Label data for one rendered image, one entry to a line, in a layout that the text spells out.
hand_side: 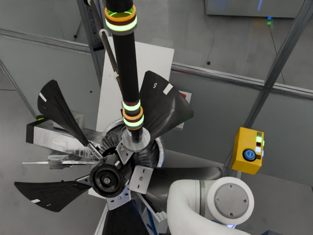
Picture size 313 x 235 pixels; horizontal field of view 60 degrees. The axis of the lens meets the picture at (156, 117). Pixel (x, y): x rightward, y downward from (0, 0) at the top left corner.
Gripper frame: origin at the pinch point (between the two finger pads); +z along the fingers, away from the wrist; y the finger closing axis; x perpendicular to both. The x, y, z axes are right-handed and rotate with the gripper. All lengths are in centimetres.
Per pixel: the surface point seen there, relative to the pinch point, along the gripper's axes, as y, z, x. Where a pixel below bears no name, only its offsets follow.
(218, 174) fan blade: -1.7, 7.0, -9.1
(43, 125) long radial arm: 67, 18, -12
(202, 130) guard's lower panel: 3, 98, -47
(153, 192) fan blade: 17.1, 6.1, 1.9
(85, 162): 45.0, 15.7, -1.9
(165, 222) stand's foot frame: 14, 119, 18
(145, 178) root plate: 20.9, 8.0, -1.9
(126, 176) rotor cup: 26.2, 3.4, -0.7
